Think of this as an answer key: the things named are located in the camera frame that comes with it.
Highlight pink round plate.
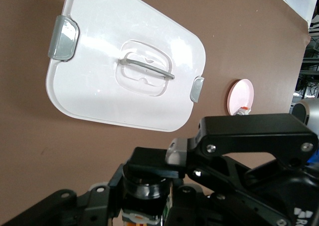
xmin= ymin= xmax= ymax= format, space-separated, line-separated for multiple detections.
xmin=227 ymin=79 xmax=255 ymax=116

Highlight brown table mat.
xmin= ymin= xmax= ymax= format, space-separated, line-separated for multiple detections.
xmin=0 ymin=0 xmax=312 ymax=226

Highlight grey orange lever connector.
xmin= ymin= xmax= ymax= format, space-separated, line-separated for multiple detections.
xmin=233 ymin=106 xmax=253 ymax=116

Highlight dark background equipment rack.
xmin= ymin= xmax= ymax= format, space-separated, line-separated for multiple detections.
xmin=289 ymin=9 xmax=319 ymax=112

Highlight white lidded box grey latches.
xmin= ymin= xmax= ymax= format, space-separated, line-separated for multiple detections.
xmin=45 ymin=0 xmax=207 ymax=132

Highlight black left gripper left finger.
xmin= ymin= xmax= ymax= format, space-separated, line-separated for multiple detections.
xmin=0 ymin=161 xmax=127 ymax=226

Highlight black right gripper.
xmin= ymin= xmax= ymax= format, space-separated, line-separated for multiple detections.
xmin=127 ymin=113 xmax=319 ymax=226

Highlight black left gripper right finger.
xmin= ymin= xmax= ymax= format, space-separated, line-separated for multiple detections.
xmin=164 ymin=183 xmax=292 ymax=226

